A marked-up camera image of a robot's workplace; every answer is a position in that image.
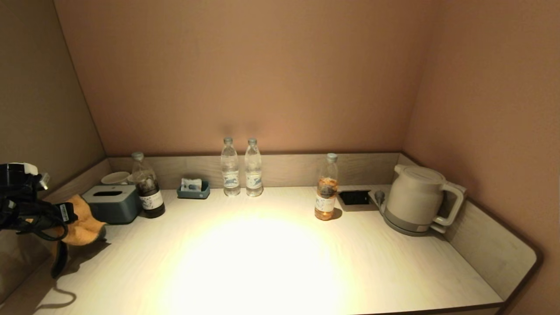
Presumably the orange and grey cleaning cloth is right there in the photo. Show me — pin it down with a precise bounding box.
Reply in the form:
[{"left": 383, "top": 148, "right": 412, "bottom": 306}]
[{"left": 49, "top": 194, "right": 108, "bottom": 279}]

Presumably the blue-grey tissue box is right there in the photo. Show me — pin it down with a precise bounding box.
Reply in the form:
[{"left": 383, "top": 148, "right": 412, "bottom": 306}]
[{"left": 82, "top": 185, "right": 143, "bottom": 224}]

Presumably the white ceramic cup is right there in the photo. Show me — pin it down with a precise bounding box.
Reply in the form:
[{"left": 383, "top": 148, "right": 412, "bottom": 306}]
[{"left": 101, "top": 171, "right": 133, "bottom": 186}]

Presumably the dark drink plastic bottle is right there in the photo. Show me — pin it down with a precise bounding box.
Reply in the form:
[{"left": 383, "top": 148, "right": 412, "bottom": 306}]
[{"left": 131, "top": 151, "right": 166, "bottom": 218}]

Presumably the small blue-grey tray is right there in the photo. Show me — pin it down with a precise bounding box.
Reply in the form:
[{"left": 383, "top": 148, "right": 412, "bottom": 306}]
[{"left": 177, "top": 180, "right": 210, "bottom": 200}]

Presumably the clear water bottle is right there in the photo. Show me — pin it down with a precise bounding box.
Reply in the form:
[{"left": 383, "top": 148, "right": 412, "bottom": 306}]
[
  {"left": 221, "top": 137, "right": 241, "bottom": 196},
  {"left": 245, "top": 138, "right": 264, "bottom": 197}
]

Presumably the light wood desk upstand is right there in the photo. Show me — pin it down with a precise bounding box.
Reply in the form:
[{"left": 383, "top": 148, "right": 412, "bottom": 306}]
[{"left": 0, "top": 152, "right": 542, "bottom": 315}]

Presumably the amber tea plastic bottle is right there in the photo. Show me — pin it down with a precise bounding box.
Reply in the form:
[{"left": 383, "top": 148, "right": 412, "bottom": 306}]
[{"left": 315, "top": 153, "right": 339, "bottom": 221}]

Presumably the black recessed power socket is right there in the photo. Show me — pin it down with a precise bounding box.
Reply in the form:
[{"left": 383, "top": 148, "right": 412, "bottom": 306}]
[{"left": 338, "top": 190, "right": 371, "bottom": 206}]

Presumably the grey kettle base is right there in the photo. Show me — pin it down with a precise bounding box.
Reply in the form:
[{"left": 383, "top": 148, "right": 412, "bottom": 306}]
[{"left": 381, "top": 209, "right": 448, "bottom": 237}]

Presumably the cream electric kettle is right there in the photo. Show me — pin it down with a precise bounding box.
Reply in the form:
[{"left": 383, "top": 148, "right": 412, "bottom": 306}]
[{"left": 384, "top": 164, "right": 465, "bottom": 228}]

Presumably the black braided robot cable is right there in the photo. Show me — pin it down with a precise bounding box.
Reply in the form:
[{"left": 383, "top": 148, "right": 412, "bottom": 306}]
[{"left": 0, "top": 188, "right": 70, "bottom": 242}]

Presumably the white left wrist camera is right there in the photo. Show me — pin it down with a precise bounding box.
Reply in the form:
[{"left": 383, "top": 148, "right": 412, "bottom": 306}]
[{"left": 0, "top": 163, "right": 51, "bottom": 193}]

